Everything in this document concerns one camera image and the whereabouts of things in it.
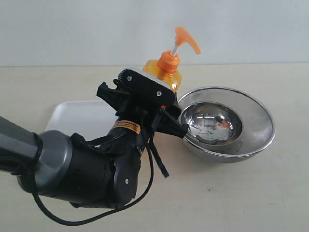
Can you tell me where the black cable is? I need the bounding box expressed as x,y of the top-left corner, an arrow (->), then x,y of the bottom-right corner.
31,113 -> 169,227

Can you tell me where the steel mesh colander bowl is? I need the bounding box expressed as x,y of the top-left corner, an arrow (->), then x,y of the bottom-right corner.
178,87 -> 275,163

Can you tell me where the small shiny steel bowl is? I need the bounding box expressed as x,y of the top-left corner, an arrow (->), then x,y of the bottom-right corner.
180,101 -> 243,146

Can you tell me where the white rectangular plastic tray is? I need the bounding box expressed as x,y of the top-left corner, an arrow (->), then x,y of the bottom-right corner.
45,100 -> 117,141

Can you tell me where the orange pump soap bottle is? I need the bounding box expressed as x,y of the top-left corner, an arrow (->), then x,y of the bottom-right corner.
142,27 -> 201,93

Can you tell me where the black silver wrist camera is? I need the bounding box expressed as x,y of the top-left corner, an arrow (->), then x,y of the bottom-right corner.
113,67 -> 176,106

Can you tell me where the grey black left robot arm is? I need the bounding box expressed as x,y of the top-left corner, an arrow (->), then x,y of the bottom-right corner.
0,81 -> 187,209

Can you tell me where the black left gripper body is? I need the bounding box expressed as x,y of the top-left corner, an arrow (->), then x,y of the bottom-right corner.
97,82 -> 187,138

